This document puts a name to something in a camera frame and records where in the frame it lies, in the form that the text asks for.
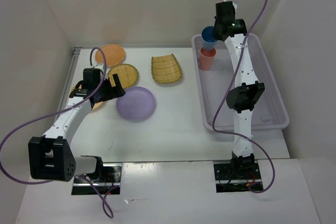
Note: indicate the salmon pink plastic cup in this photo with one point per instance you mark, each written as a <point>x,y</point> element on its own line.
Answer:
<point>206,58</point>

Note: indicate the orange round woven tray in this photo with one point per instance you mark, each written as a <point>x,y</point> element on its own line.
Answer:
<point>114,54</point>

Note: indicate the scoop-shaped bamboo tray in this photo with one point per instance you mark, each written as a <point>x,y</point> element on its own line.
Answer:
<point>166,70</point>

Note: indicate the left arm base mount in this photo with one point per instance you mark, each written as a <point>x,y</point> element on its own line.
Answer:
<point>108,184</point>

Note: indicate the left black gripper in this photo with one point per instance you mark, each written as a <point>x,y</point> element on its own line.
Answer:
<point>114,92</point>

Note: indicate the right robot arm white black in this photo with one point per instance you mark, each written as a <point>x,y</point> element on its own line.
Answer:
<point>244,89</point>

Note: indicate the yellow bear plate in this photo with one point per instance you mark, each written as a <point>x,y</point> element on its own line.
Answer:
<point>96,106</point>

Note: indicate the purple plastic plate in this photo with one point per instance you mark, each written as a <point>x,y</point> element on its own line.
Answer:
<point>137,104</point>

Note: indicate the blue plastic cup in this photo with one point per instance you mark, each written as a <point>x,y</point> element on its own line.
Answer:
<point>208,41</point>

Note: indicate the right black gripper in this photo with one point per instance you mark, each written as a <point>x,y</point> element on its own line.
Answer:
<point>216,33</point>

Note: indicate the round bamboo green-rim tray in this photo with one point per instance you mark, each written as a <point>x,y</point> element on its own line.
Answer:
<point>127,74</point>

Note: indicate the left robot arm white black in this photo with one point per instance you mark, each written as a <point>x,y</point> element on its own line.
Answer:
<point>50,156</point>

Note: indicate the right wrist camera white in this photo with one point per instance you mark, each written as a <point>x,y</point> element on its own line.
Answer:
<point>234,4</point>

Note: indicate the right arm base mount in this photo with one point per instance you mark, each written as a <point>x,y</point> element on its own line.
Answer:
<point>228,181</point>

